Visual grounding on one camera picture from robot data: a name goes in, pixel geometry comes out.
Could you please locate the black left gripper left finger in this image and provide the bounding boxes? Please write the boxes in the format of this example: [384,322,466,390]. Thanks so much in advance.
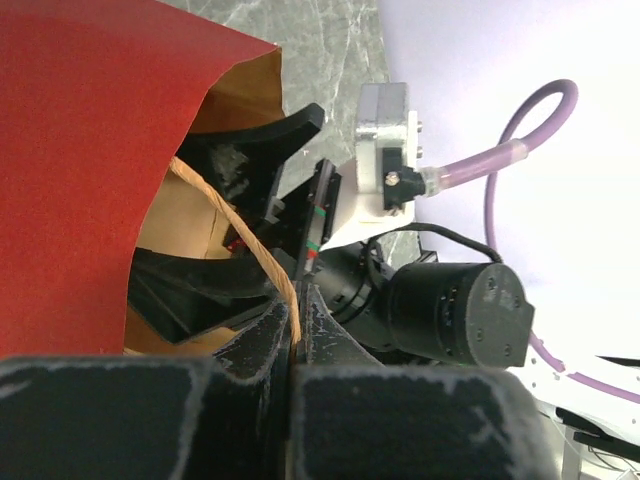
[1,301,290,479]

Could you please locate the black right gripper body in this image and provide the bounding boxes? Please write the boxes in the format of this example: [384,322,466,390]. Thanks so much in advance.
[227,159,380,320]

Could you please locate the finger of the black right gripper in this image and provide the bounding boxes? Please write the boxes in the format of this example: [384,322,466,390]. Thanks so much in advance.
[177,103,324,224]
[128,248,278,345]

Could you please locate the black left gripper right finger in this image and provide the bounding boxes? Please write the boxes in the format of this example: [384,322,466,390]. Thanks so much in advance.
[292,285,550,479]

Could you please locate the red paper bag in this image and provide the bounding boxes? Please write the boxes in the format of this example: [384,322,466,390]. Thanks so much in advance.
[1,1,282,356]

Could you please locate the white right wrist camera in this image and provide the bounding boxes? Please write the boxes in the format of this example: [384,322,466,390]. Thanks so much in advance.
[320,83,424,251]

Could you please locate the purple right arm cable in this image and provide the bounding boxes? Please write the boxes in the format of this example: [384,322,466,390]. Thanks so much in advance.
[419,78,640,406]

